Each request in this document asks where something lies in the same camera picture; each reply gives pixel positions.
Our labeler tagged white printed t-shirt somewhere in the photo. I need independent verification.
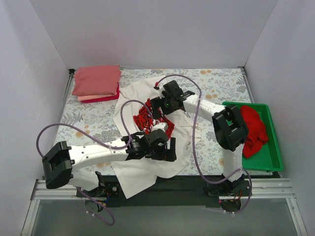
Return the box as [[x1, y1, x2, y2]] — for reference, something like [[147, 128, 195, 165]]
[[113, 76, 201, 198]]

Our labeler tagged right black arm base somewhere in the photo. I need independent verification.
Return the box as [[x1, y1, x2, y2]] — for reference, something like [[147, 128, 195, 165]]
[[203, 174, 252, 215]]

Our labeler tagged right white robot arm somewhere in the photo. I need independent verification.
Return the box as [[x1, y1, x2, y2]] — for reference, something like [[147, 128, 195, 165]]
[[151, 80, 249, 196]]

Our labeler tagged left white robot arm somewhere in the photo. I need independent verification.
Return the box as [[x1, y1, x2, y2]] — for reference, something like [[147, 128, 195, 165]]
[[42, 128, 177, 197]]

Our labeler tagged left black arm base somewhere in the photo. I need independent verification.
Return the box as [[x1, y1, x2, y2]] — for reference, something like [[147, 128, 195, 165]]
[[74, 171, 122, 218]]

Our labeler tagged folded crimson t-shirt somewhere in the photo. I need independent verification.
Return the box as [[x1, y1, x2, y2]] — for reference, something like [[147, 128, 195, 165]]
[[78, 85, 120, 103]]

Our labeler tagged folded salmon pink t-shirt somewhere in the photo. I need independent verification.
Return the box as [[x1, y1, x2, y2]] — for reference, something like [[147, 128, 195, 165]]
[[72, 65, 121, 96]]

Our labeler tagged folded light peach t-shirt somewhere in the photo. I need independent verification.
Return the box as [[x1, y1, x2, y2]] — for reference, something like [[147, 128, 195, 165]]
[[77, 92, 119, 103]]

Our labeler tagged red crumpled t-shirt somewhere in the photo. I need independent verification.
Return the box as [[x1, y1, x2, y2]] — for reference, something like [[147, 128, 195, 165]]
[[240, 105, 268, 159]]

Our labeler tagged green plastic tray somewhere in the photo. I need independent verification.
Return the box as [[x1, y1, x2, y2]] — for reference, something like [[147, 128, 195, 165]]
[[223, 102, 283, 172]]

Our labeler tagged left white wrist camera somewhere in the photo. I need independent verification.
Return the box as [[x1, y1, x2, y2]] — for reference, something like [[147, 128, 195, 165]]
[[151, 122, 168, 133]]

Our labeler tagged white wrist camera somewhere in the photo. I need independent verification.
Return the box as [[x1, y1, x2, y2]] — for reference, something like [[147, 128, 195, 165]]
[[154, 81, 166, 98], [151, 122, 168, 133]]

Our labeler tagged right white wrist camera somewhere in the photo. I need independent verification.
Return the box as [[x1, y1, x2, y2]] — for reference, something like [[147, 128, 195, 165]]
[[154, 81, 166, 98]]

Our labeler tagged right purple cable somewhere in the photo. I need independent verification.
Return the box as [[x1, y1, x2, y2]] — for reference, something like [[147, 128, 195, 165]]
[[155, 74, 253, 217]]

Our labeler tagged purple cable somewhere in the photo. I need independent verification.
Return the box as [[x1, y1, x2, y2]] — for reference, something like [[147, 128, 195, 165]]
[[35, 99, 148, 226], [155, 74, 253, 217]]

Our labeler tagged aluminium frame rail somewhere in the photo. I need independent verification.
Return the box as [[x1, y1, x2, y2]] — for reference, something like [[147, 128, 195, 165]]
[[21, 177, 307, 236]]

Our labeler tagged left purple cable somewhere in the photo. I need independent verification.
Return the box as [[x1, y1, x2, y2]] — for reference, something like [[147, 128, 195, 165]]
[[35, 99, 148, 226]]

